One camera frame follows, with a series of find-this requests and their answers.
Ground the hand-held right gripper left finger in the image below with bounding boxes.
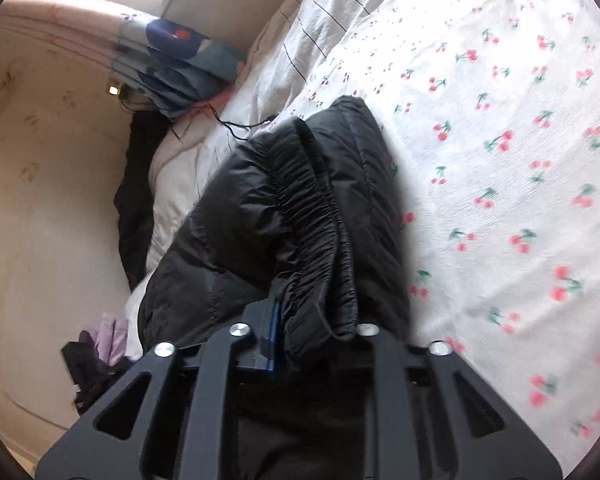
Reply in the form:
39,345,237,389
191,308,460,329
35,297,286,480

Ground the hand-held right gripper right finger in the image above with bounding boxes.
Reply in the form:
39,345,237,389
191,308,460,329
352,324,563,480

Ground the black puffer jacket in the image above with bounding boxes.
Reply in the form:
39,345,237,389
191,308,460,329
137,95,413,376

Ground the purple cloth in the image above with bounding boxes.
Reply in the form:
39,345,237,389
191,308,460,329
80,312,131,368

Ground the dark cloth pile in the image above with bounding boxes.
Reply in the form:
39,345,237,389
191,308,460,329
62,340,146,411

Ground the white quilt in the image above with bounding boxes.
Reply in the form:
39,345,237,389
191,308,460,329
125,105,281,321

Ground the black cloth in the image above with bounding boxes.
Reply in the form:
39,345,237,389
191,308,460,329
114,110,181,291

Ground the cherry print bed sheet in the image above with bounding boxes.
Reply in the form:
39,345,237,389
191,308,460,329
220,0,600,471

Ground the white grid-lined duvet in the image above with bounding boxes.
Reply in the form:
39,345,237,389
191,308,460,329
245,0,426,126

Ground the black cable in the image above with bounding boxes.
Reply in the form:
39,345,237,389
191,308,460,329
167,102,281,143

